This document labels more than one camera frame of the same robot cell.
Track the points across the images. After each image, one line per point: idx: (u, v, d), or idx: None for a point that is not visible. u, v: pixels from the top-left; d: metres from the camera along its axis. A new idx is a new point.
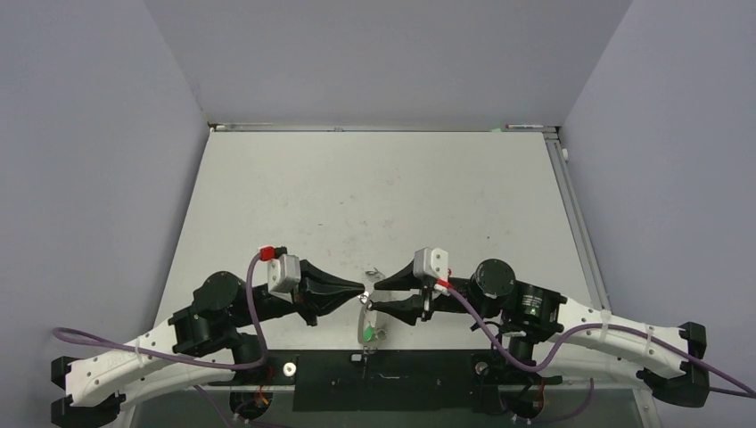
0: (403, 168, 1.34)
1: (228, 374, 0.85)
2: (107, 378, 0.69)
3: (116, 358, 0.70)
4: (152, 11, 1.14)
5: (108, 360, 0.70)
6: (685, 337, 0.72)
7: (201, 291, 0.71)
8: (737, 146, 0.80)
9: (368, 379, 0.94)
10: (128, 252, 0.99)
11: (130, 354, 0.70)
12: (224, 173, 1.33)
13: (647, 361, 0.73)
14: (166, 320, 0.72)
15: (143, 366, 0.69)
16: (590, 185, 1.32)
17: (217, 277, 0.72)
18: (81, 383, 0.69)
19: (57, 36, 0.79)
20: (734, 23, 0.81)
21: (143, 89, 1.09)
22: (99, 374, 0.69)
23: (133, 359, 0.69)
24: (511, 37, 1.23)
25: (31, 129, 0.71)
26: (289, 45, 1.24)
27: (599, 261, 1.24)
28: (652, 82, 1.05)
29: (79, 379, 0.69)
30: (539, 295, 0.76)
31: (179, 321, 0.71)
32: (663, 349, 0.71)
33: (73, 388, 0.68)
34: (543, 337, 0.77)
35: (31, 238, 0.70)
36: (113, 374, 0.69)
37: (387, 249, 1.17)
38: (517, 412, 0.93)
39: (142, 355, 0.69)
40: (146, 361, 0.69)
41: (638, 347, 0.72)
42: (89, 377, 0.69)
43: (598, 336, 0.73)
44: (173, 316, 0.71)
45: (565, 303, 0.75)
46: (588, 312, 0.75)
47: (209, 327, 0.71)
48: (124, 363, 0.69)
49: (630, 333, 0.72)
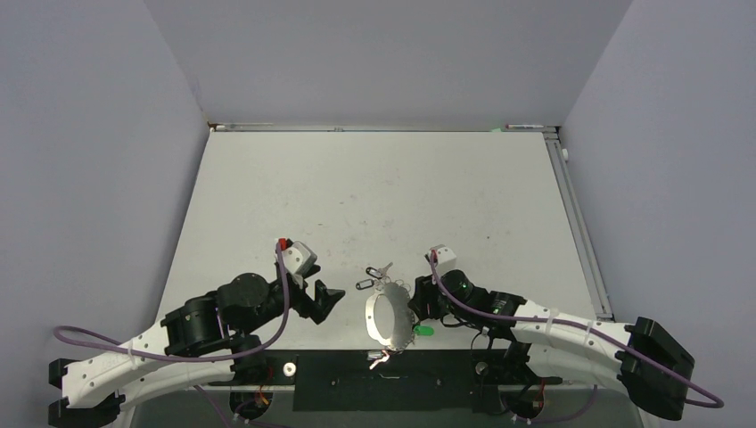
0: (403, 168, 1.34)
1: (228, 373, 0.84)
2: (102, 381, 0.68)
3: (110, 360, 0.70)
4: (152, 12, 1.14)
5: (102, 362, 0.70)
6: (629, 330, 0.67)
7: (229, 288, 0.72)
8: (739, 147, 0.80)
9: (368, 378, 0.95)
10: (127, 252, 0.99)
11: (123, 356, 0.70)
12: (225, 173, 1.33)
13: (596, 357, 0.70)
14: (159, 321, 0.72)
15: (137, 367, 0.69)
16: (590, 185, 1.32)
17: (248, 278, 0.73)
18: (77, 385, 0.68)
19: (57, 36, 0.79)
20: (735, 23, 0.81)
21: (142, 88, 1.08)
22: (94, 377, 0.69)
23: (127, 362, 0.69)
24: (511, 37, 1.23)
25: (30, 129, 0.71)
26: (289, 45, 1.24)
27: (599, 262, 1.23)
28: (652, 82, 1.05)
29: (75, 382, 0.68)
30: (505, 299, 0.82)
31: (171, 323, 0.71)
32: (602, 341, 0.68)
33: (69, 390, 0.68)
34: (508, 334, 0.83)
35: (31, 237, 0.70)
36: (109, 375, 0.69)
37: (387, 249, 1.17)
38: (517, 412, 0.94)
39: (135, 357, 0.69)
40: (140, 362, 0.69)
41: (578, 338, 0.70)
42: (84, 380, 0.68)
43: (544, 331, 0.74)
44: (165, 317, 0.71)
45: (524, 303, 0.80)
46: (542, 311, 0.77)
47: (201, 328, 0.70)
48: (118, 365, 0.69)
49: (571, 325, 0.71)
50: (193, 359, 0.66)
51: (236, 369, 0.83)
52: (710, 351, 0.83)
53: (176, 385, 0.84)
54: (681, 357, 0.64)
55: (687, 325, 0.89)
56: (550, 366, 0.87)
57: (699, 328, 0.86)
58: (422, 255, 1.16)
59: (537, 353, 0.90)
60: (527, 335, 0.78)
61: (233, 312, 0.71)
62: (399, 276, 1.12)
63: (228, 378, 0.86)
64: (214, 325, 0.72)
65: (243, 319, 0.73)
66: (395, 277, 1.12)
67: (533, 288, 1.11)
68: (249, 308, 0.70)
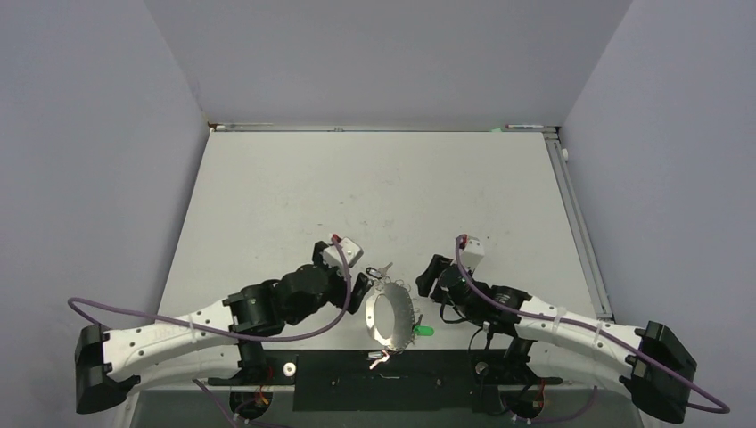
0: (403, 167, 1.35)
1: (231, 371, 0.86)
2: (155, 349, 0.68)
3: (164, 332, 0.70)
4: (152, 12, 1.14)
5: (153, 333, 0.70)
6: (640, 334, 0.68)
7: (294, 275, 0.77)
8: (740, 146, 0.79)
9: (368, 379, 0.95)
10: (128, 251, 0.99)
11: (181, 328, 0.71)
12: (224, 173, 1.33)
13: (603, 358, 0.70)
14: (222, 300, 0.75)
15: (195, 341, 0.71)
16: (590, 185, 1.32)
17: (309, 268, 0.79)
18: (124, 353, 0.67)
19: (56, 36, 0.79)
20: (735, 24, 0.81)
21: (142, 88, 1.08)
22: (143, 346, 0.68)
23: (185, 333, 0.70)
24: (511, 37, 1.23)
25: (30, 129, 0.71)
26: (289, 45, 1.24)
27: (599, 261, 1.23)
28: (652, 82, 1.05)
29: (121, 349, 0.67)
30: (508, 293, 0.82)
31: (234, 303, 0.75)
32: (612, 342, 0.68)
33: (111, 358, 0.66)
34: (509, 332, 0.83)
35: (30, 237, 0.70)
36: (162, 345, 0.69)
37: (387, 249, 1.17)
38: (517, 412, 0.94)
39: (196, 330, 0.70)
40: (200, 337, 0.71)
41: (587, 339, 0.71)
42: (133, 347, 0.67)
43: (551, 330, 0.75)
44: (228, 297, 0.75)
45: (529, 300, 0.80)
46: (549, 308, 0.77)
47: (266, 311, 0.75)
48: (172, 337, 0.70)
49: (581, 326, 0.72)
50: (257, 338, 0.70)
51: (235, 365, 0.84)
52: (710, 352, 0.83)
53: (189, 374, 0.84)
54: (686, 361, 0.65)
55: (688, 325, 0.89)
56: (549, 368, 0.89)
57: (700, 328, 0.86)
58: (422, 256, 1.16)
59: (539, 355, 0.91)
60: (530, 333, 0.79)
61: (297, 298, 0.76)
62: (400, 276, 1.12)
63: (229, 376, 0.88)
64: (272, 309, 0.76)
65: (304, 305, 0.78)
66: (395, 277, 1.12)
67: (534, 288, 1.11)
68: (312, 293, 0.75)
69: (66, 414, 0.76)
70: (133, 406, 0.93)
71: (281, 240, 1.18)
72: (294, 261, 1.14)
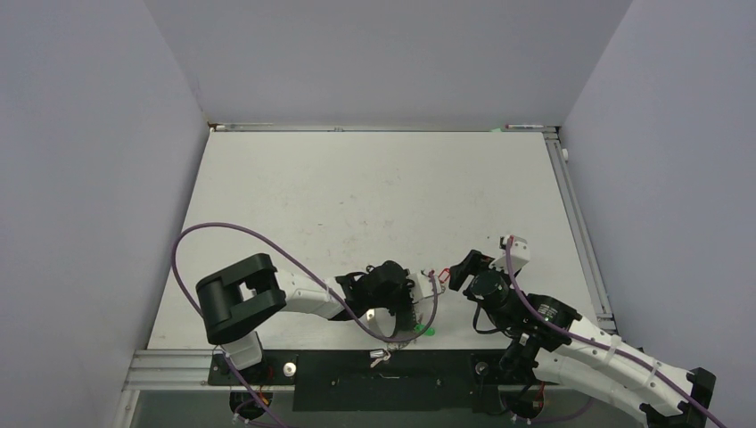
0: (402, 167, 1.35)
1: (253, 359, 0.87)
2: (306, 295, 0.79)
3: (310, 283, 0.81)
4: (152, 12, 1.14)
5: (304, 280, 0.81)
6: (692, 380, 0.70)
7: (382, 267, 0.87)
8: (741, 147, 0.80)
9: (368, 379, 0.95)
10: (129, 251, 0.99)
11: (318, 287, 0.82)
12: (224, 173, 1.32)
13: (647, 394, 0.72)
14: (334, 278, 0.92)
15: (325, 301, 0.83)
16: (590, 184, 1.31)
17: (393, 263, 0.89)
18: (288, 288, 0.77)
19: (56, 37, 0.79)
20: (735, 24, 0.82)
21: (142, 88, 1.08)
22: (300, 288, 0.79)
23: (321, 292, 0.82)
24: (511, 38, 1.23)
25: (31, 132, 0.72)
26: (290, 45, 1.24)
27: (599, 261, 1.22)
28: (651, 83, 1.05)
29: (286, 283, 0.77)
30: (554, 307, 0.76)
31: (342, 282, 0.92)
32: (665, 384, 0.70)
33: (283, 287, 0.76)
34: (551, 347, 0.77)
35: (31, 236, 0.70)
36: (309, 296, 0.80)
37: (387, 250, 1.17)
38: (517, 412, 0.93)
39: (331, 294, 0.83)
40: (329, 299, 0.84)
41: (641, 376, 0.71)
42: (295, 285, 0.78)
43: (603, 358, 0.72)
44: (339, 275, 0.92)
45: (578, 319, 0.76)
46: (599, 333, 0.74)
47: (360, 294, 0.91)
48: (316, 291, 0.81)
49: (636, 362, 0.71)
50: (349, 312, 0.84)
51: (252, 357, 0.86)
52: (711, 352, 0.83)
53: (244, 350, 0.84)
54: None
55: (687, 325, 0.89)
56: (557, 376, 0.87)
57: (702, 328, 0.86)
58: (422, 255, 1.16)
59: (546, 362, 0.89)
60: (576, 355, 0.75)
61: (382, 287, 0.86)
62: None
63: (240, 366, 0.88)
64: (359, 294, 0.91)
65: (386, 293, 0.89)
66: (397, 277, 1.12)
67: (533, 288, 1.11)
68: (397, 283, 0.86)
69: (66, 414, 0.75)
70: (133, 405, 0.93)
71: (282, 240, 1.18)
72: (295, 261, 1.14)
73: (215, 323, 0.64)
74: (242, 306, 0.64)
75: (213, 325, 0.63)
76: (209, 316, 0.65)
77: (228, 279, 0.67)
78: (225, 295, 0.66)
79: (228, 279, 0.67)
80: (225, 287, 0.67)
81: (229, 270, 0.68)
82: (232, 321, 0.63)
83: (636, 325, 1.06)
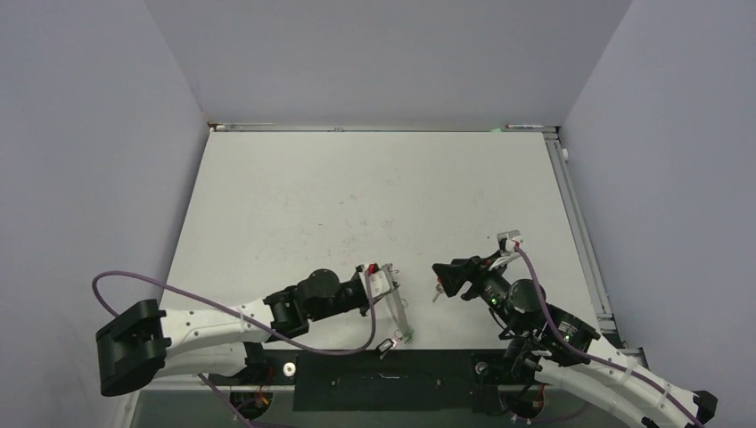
0: (402, 167, 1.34)
1: (236, 367, 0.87)
2: (207, 333, 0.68)
3: (216, 317, 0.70)
4: (152, 13, 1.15)
5: (207, 316, 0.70)
6: (697, 401, 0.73)
7: (308, 282, 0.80)
8: (740, 147, 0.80)
9: (368, 378, 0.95)
10: (129, 251, 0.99)
11: (230, 316, 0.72)
12: (223, 173, 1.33)
13: (653, 413, 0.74)
14: (263, 299, 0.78)
15: (242, 332, 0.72)
16: (590, 184, 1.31)
17: (321, 274, 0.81)
18: (180, 331, 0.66)
19: (57, 38, 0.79)
20: (735, 24, 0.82)
21: (142, 88, 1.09)
22: (198, 326, 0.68)
23: (235, 323, 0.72)
24: (510, 39, 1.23)
25: (32, 131, 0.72)
26: (290, 45, 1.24)
27: (599, 261, 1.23)
28: (650, 82, 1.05)
29: (177, 327, 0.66)
30: (573, 324, 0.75)
31: (273, 301, 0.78)
32: (673, 406, 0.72)
33: (169, 333, 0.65)
34: (566, 363, 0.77)
35: (32, 235, 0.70)
36: (217, 331, 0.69)
37: (387, 250, 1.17)
38: (517, 412, 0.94)
39: (245, 322, 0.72)
40: (248, 327, 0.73)
41: (653, 398, 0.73)
42: (190, 326, 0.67)
43: (618, 378, 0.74)
44: (267, 296, 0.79)
45: (596, 339, 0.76)
46: (615, 354, 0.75)
47: (296, 311, 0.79)
48: (223, 324, 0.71)
49: (650, 384, 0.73)
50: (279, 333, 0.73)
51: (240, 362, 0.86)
52: (711, 351, 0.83)
53: (219, 364, 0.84)
54: None
55: (687, 325, 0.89)
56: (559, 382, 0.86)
57: (702, 327, 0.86)
58: (423, 255, 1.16)
59: (550, 366, 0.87)
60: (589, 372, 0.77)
61: (316, 299, 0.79)
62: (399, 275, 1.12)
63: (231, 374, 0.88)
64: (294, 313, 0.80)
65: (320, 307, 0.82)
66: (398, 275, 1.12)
67: None
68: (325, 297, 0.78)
69: (66, 413, 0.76)
70: (133, 405, 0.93)
71: (281, 240, 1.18)
72: (294, 261, 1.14)
73: (106, 377, 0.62)
74: (127, 359, 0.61)
75: (103, 380, 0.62)
76: (103, 371, 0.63)
77: (115, 332, 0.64)
78: (118, 347, 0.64)
79: (117, 331, 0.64)
80: (118, 338, 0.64)
81: (119, 321, 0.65)
82: (118, 376, 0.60)
83: (636, 325, 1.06)
